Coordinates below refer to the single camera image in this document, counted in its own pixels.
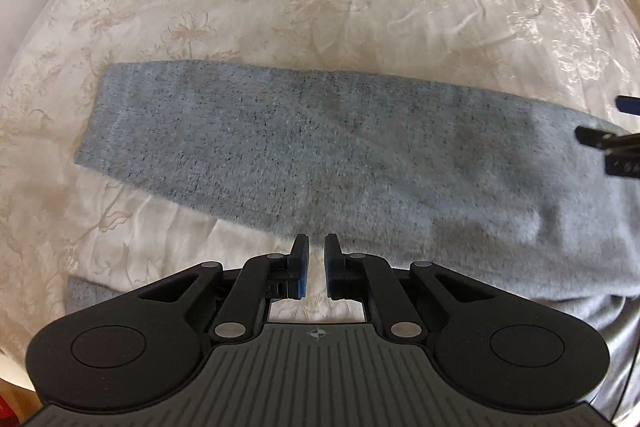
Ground grey knit pants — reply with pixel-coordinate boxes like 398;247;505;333
75;61;639;419

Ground cream floral bedspread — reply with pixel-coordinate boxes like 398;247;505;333
1;0;639;363

